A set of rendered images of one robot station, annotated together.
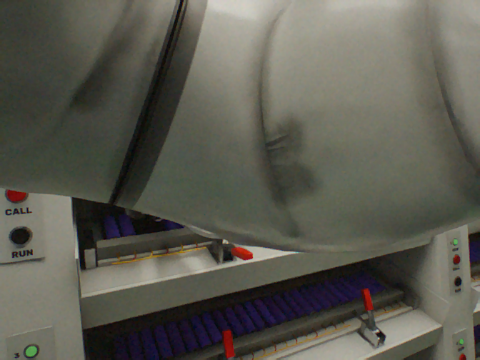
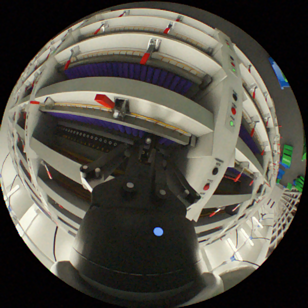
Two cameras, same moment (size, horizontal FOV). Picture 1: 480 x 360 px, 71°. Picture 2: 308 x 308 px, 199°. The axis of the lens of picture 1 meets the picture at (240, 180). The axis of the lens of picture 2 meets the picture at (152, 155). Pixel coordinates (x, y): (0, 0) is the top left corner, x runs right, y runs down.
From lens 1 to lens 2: 0.30 m
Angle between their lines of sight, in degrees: 38
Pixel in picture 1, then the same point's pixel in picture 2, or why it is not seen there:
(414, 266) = (50, 79)
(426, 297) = (52, 66)
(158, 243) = (158, 128)
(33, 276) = (220, 152)
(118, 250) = (179, 136)
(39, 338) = (228, 125)
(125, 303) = (196, 111)
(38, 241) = (212, 167)
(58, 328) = (223, 124)
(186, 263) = (149, 110)
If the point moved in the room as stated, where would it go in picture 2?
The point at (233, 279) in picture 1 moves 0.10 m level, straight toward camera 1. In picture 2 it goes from (122, 85) to (144, 49)
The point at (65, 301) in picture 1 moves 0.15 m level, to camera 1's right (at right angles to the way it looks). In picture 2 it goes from (217, 134) to (163, 84)
